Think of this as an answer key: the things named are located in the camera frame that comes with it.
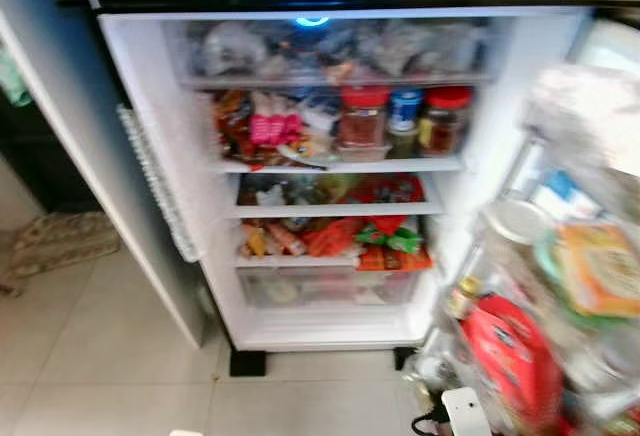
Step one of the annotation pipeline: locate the black fridge door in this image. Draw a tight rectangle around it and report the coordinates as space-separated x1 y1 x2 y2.
428 16 640 436

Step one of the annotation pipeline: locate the black fridge foot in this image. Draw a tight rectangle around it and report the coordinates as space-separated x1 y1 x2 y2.
229 348 269 378
392 347 419 370

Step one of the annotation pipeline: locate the white fridge shelf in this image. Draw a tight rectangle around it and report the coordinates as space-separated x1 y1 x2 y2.
234 252 437 271
232 201 444 219
214 155 467 175

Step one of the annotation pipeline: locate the clear fridge drawer with bags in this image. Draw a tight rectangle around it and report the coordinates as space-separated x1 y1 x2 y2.
165 18 513 88

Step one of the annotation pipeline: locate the black and white fridge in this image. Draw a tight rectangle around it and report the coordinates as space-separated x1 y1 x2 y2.
0 0 640 354

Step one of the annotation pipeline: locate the orange yellow food packet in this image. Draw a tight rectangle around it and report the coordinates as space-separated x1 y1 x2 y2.
554 220 640 318

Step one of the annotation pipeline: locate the white crumpled plastic bag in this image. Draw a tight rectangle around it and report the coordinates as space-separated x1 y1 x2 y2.
523 63 640 175

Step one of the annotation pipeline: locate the white-lid glass jar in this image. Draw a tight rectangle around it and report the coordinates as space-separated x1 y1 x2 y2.
479 195 557 249

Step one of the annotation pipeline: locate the red bottle with gold cap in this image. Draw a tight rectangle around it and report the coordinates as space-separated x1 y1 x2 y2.
452 275 564 434

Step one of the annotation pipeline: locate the red-lid jar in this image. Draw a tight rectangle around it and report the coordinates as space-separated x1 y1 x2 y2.
338 85 392 153
420 85 474 156

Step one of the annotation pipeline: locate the blue-lid jar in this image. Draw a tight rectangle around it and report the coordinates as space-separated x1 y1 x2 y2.
388 87 424 158

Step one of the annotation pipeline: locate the green and red snack packet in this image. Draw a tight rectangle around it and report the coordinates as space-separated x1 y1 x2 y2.
355 217 427 255

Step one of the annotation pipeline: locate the orange snack packet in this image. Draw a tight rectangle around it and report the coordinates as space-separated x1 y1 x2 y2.
304 218 361 258

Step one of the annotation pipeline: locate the clear crisper drawer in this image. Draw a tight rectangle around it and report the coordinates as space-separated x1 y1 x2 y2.
237 267 422 308

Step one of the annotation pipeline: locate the pink snack packet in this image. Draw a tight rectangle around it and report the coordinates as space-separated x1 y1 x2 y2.
249 94 303 148

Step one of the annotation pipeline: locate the dark cabinet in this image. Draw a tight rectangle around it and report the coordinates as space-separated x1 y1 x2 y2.
0 104 103 215

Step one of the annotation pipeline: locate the pale green plastic bag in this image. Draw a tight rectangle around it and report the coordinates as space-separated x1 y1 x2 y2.
0 48 32 108

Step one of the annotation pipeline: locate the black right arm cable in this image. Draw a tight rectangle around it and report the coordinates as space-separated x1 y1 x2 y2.
411 405 452 429

